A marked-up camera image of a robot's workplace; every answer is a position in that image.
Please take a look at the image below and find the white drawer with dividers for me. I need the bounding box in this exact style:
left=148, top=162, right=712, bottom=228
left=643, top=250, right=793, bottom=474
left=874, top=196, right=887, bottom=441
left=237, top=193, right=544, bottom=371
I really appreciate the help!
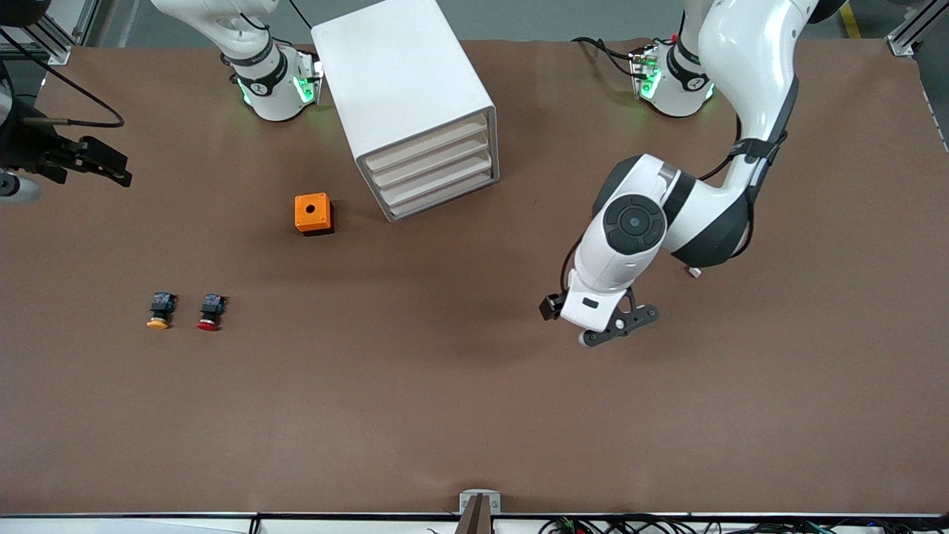
left=365, top=111, right=491, bottom=173

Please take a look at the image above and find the aluminium frame profile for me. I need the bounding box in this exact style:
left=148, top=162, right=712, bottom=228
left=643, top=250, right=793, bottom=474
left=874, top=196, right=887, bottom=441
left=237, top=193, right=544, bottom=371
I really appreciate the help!
left=0, top=0, right=99, bottom=65
left=886, top=0, right=949, bottom=57

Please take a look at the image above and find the white table edge rail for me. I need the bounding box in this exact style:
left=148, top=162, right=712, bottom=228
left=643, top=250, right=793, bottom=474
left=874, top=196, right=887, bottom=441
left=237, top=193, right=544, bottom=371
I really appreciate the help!
left=0, top=513, right=949, bottom=534

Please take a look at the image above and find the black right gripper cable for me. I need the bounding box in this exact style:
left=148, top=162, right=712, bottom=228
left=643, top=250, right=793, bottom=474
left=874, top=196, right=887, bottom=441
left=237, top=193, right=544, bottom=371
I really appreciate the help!
left=0, top=30, right=125, bottom=128

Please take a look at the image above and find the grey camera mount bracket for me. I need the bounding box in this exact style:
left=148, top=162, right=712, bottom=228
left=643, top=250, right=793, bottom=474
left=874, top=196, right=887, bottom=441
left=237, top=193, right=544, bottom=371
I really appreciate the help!
left=458, top=489, right=502, bottom=534

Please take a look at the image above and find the red-capped push button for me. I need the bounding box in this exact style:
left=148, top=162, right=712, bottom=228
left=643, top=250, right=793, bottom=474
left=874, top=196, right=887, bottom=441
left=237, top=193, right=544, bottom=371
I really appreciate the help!
left=196, top=293, right=228, bottom=332

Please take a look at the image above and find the brown table cover mat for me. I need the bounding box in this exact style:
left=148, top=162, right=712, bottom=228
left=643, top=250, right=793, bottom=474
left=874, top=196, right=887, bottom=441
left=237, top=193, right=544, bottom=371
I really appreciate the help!
left=0, top=37, right=949, bottom=516

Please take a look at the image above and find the orange box with hole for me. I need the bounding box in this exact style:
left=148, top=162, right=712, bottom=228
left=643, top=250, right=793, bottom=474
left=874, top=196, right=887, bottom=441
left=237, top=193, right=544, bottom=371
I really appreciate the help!
left=294, top=193, right=335, bottom=237

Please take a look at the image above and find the black cable bundle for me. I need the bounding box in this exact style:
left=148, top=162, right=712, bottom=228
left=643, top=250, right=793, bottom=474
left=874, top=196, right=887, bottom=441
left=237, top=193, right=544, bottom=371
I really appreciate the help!
left=538, top=514, right=949, bottom=534

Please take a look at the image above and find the white drawer cabinet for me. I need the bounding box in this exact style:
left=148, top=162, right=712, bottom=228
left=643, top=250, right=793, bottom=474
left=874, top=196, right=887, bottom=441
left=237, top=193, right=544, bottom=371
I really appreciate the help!
left=310, top=0, right=500, bottom=223

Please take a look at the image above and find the yellow-capped push button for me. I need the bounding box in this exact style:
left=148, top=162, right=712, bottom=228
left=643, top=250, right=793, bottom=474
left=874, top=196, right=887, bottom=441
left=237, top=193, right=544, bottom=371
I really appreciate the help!
left=146, top=292, right=177, bottom=330

